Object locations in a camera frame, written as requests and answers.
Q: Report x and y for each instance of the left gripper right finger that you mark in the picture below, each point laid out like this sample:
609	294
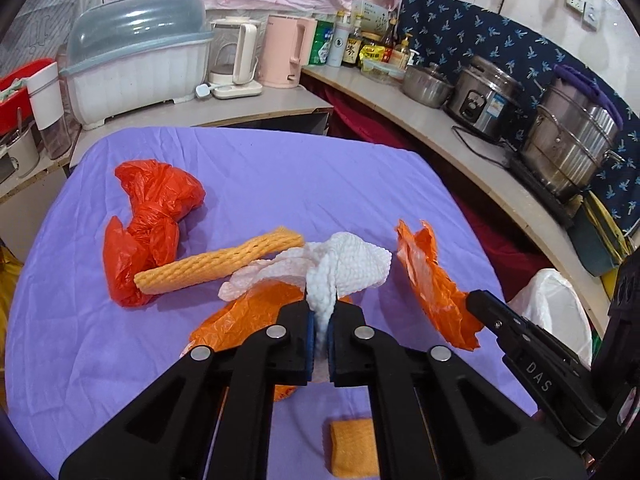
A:
434	416

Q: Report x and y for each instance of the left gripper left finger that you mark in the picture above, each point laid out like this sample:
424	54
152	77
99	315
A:
209	415

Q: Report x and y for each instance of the orange plastic wrapper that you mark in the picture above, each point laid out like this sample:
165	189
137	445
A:
256	309

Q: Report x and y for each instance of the orange snack wrapper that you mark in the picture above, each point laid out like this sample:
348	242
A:
439	296

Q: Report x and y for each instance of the long orange foam net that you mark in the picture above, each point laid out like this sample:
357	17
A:
209	266

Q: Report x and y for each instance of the white foam net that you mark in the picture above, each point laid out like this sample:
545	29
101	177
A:
327	271

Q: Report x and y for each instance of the red plastic bag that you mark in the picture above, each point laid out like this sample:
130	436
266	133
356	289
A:
160	196

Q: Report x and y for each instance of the white-lined trash bin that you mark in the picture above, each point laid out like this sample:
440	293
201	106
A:
550	301

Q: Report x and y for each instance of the purple tablecloth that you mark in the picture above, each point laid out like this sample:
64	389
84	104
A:
74	358

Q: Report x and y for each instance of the stacked blue yellow basins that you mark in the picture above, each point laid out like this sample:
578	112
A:
599	242

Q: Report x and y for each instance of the dark red cloth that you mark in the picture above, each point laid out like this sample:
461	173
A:
480	243

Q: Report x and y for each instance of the black induction cooktop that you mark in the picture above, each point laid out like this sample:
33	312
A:
543	196

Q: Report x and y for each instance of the large steel steamer pot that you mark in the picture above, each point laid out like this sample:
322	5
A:
570	140

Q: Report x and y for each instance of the steel rice cooker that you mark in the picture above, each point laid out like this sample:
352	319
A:
484	99

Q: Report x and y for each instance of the purple cloth on steamer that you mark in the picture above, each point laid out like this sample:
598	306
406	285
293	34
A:
589	89

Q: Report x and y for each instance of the small steel pot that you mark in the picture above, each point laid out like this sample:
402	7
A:
426	85

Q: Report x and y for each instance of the red container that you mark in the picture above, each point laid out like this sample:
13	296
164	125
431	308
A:
17	105

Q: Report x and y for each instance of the yellow seasoning packet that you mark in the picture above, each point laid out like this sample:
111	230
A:
371	52

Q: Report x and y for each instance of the white blender cup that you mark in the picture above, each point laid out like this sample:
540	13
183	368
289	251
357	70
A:
45	97

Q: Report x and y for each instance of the glass electric kettle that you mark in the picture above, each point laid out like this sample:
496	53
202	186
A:
232	60

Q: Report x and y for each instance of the dish rack with grey lid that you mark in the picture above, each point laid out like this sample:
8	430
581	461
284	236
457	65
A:
128	54

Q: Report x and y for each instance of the green canister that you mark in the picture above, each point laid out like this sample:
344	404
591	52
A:
321	44

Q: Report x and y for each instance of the dark soy sauce bottle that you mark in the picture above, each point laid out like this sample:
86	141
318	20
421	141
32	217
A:
353	44

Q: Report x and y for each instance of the white bottle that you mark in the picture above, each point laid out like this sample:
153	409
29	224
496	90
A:
340	34

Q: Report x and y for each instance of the pink electric kettle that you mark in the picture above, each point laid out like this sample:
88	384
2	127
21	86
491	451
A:
285	51

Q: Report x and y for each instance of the navy patterned cloth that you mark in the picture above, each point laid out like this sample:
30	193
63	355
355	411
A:
450	32

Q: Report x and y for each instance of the white box on shelf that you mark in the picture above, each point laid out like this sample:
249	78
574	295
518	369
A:
374	18

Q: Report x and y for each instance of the grey striped curtain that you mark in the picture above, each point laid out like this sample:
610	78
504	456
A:
38	30

